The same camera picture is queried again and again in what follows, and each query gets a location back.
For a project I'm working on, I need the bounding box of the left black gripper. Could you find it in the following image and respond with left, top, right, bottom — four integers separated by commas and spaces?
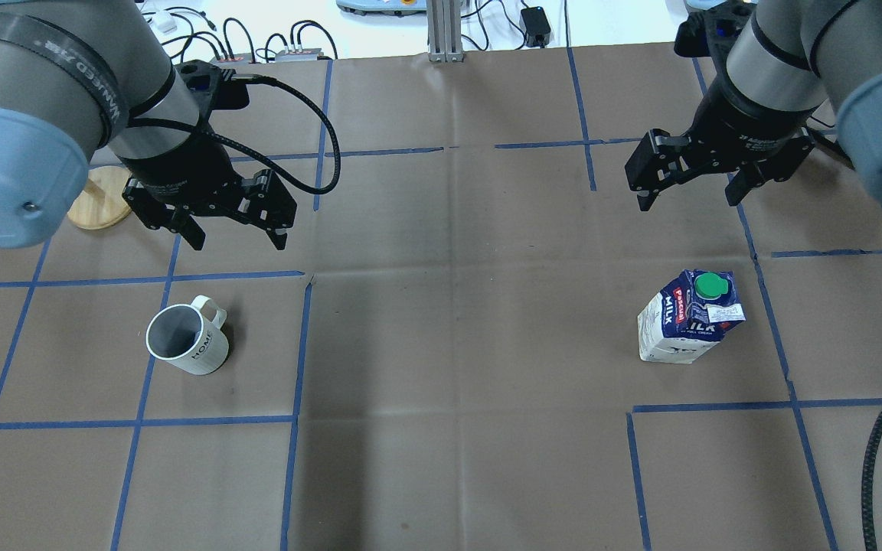
113, 129, 297, 251

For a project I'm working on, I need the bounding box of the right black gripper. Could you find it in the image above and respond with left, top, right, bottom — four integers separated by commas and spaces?
624, 83, 815, 212

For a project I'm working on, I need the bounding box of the white ceramic mug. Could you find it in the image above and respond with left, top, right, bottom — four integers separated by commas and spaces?
145, 295, 230, 376

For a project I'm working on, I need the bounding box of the blue white milk carton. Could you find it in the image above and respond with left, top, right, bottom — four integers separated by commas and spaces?
637, 269, 746, 365

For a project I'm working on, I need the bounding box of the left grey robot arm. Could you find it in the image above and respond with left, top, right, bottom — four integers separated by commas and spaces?
0, 1, 296, 250

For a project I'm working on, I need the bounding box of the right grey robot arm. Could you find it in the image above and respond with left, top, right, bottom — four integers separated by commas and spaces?
624, 1, 882, 210

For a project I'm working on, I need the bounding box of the wooden mug tree stand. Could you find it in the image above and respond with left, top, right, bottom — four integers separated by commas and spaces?
67, 166, 132, 230

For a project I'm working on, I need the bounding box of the grey usb hub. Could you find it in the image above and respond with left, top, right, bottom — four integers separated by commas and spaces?
211, 52, 257, 65
272, 47, 326, 63

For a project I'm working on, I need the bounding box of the black power adapter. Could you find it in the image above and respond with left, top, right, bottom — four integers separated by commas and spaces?
519, 6, 552, 48

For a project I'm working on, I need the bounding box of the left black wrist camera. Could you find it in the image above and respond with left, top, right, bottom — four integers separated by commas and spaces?
174, 60, 250, 116

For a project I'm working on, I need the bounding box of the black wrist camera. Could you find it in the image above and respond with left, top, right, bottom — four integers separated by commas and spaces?
174, 60, 250, 116
674, 0, 756, 59

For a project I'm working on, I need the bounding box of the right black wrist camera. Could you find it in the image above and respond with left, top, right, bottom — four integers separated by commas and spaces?
674, 0, 756, 59

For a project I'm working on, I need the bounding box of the aluminium frame post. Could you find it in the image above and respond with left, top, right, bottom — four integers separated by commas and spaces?
426, 0, 465, 63

